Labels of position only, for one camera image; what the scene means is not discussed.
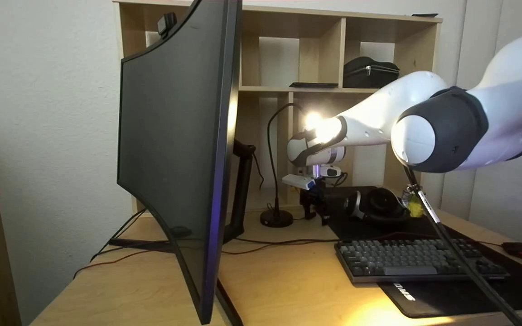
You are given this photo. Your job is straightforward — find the wooden cubby shelf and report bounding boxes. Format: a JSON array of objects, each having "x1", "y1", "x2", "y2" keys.
[{"x1": 113, "y1": 0, "x2": 443, "y2": 214}]

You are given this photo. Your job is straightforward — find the small yellow bottle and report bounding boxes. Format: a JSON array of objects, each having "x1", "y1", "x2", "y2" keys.
[{"x1": 401, "y1": 187, "x2": 425, "y2": 219}]

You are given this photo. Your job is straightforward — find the grey mechanical keyboard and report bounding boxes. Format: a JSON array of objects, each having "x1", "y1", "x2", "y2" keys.
[{"x1": 334, "y1": 238, "x2": 511, "y2": 285}]

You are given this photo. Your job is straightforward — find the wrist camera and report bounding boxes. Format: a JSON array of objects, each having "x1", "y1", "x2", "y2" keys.
[{"x1": 282, "y1": 174, "x2": 316, "y2": 191}]

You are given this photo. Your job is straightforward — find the black curved monitor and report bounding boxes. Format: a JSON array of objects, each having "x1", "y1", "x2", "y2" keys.
[{"x1": 109, "y1": 0, "x2": 257, "y2": 326}]

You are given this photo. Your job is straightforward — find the black gooseneck desk lamp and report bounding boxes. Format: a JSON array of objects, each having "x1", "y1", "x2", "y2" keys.
[{"x1": 260, "y1": 103, "x2": 339, "y2": 229}]

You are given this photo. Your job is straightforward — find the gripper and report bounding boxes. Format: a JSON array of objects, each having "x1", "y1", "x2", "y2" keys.
[{"x1": 300, "y1": 185, "x2": 332, "y2": 226}]

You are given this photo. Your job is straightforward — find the black headphones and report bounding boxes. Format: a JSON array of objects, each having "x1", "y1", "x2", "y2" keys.
[{"x1": 344, "y1": 187, "x2": 410, "y2": 223}]

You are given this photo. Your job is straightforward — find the black webcam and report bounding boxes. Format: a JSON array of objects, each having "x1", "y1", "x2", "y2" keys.
[{"x1": 157, "y1": 12, "x2": 178, "y2": 38}]

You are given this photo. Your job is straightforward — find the flat black device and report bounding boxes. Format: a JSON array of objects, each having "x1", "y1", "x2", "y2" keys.
[{"x1": 289, "y1": 81, "x2": 339, "y2": 89}]

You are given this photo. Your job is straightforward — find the black desk mat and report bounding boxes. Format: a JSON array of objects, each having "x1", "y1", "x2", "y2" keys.
[{"x1": 324, "y1": 185, "x2": 522, "y2": 319}]

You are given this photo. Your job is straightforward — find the black cable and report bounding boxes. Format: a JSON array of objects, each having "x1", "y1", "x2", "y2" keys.
[{"x1": 89, "y1": 207, "x2": 339, "y2": 263}]

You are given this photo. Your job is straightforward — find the black zip case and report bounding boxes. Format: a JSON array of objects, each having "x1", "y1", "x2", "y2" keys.
[{"x1": 343, "y1": 56, "x2": 401, "y2": 89}]

